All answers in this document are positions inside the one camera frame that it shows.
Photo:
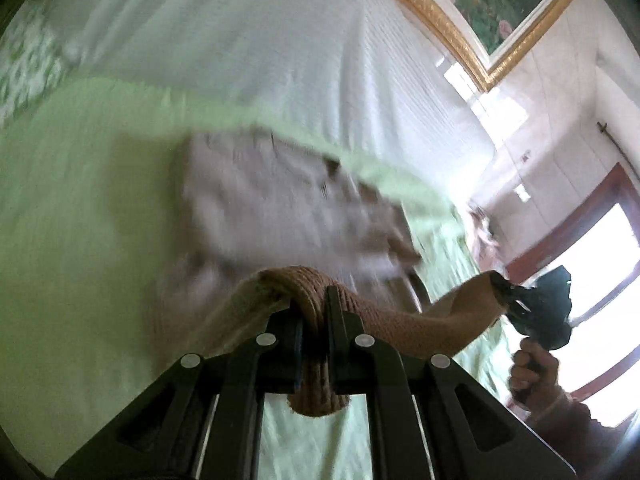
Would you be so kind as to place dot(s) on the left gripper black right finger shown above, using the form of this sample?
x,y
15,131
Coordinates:
x,y
429,419

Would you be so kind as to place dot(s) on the dark red window frame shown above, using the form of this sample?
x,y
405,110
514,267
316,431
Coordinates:
x,y
598,243

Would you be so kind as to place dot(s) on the gold framed floral painting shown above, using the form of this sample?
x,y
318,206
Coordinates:
x,y
488,38

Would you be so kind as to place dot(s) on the dark curtain rod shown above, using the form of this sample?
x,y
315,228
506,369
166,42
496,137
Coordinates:
x,y
603,129

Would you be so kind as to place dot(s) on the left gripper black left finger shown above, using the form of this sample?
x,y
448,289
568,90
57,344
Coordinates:
x,y
202,419

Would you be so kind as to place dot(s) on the light green bed sheet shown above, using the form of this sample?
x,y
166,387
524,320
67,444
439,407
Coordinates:
x,y
88,223

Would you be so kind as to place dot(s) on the white striped long pillow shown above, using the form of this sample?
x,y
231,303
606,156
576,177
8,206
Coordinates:
x,y
356,73

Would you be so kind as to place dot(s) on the right hand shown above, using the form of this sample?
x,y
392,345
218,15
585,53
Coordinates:
x,y
533,379

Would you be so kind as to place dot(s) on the beige knitted sweater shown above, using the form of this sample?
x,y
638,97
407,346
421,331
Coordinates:
x,y
266,225

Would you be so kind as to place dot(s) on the green white patterned pillow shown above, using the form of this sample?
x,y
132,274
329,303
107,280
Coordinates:
x,y
31,60

